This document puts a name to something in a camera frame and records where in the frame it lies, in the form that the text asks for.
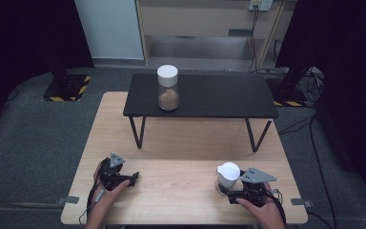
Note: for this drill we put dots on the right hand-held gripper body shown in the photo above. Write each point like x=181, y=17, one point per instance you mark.
x=254, y=187

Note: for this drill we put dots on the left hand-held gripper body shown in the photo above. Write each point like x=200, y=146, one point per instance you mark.
x=112, y=168

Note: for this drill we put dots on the white cup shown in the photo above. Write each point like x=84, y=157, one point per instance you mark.
x=228, y=175

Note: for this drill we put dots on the black metal rack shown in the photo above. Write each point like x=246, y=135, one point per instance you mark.
x=209, y=95

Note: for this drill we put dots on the glass jar with lid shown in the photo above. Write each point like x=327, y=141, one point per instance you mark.
x=168, y=90

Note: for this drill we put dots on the person's right hand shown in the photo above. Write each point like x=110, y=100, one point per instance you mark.
x=263, y=211

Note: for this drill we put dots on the person's left hand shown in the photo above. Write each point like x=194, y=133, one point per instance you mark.
x=108, y=200

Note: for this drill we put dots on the grey tape piece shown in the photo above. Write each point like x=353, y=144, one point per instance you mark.
x=301, y=202
x=68, y=200

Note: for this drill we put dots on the striped black stand base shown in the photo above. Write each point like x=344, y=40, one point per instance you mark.
x=289, y=97
x=65, y=90

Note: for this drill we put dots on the white panel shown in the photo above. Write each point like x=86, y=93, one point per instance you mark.
x=111, y=28

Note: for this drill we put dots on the dark curtain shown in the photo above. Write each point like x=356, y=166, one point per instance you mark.
x=16, y=41
x=352, y=79

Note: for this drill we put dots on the wooden cabinet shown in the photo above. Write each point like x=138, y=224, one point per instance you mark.
x=197, y=19

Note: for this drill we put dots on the black stand post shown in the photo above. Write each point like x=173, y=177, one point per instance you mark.
x=55, y=54
x=298, y=63

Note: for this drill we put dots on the white wall socket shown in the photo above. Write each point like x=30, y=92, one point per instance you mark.
x=261, y=4

